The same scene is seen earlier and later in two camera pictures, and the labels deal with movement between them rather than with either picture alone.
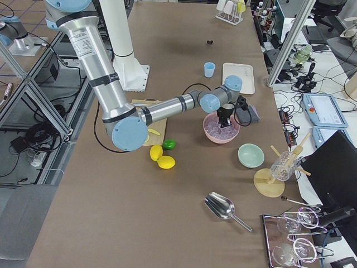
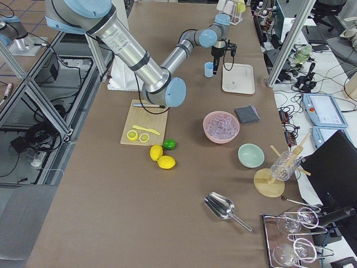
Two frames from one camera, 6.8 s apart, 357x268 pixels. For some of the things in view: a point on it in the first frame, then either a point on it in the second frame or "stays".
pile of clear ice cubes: x=214 y=130 stays
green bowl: x=251 y=155 stays
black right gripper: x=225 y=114 → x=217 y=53
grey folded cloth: x=246 y=117 stays
